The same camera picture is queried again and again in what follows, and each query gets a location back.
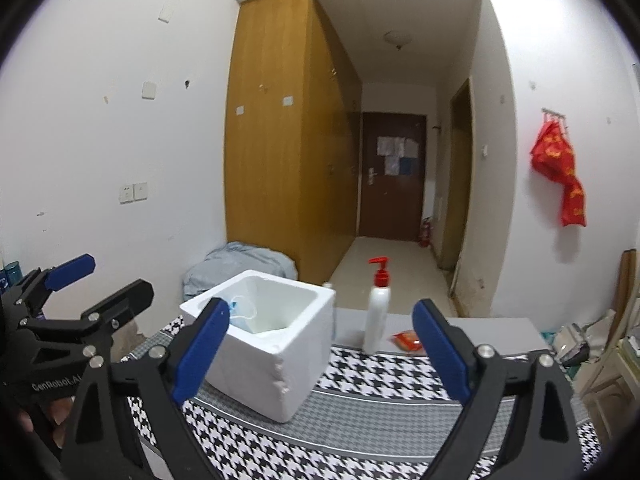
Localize white lotion bottle red pump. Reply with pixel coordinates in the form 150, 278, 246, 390
362, 256, 392, 356

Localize wooden boards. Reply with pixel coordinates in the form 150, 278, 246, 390
617, 249, 640, 311

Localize papers on door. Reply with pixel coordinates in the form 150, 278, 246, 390
377, 135, 418, 176

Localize wooden wardrobe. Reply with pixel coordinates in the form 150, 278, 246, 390
223, 0, 362, 283

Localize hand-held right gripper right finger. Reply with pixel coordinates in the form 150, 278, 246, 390
411, 298, 576, 480

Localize light wooden side door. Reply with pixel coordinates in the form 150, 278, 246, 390
440, 80, 473, 268

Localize person's left hand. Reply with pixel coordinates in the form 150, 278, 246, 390
15, 396, 77, 435

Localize red hanging bags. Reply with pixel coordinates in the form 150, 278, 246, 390
531, 120, 587, 227

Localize blue face mask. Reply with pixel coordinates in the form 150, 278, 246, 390
227, 294, 258, 322

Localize white foam box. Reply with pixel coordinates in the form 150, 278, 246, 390
180, 269, 336, 423

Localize grey bedding bundle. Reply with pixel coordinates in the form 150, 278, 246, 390
182, 241, 298, 306

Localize houndstooth table runner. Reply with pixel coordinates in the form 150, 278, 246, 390
120, 317, 598, 480

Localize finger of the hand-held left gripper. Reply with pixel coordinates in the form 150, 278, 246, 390
15, 254, 97, 311
20, 280, 155, 361

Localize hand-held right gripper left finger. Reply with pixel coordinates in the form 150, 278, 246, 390
60, 297, 231, 480

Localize dark brown entrance door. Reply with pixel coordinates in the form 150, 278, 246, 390
357, 111, 428, 242

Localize red snack packet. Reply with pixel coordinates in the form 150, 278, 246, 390
391, 329, 426, 353

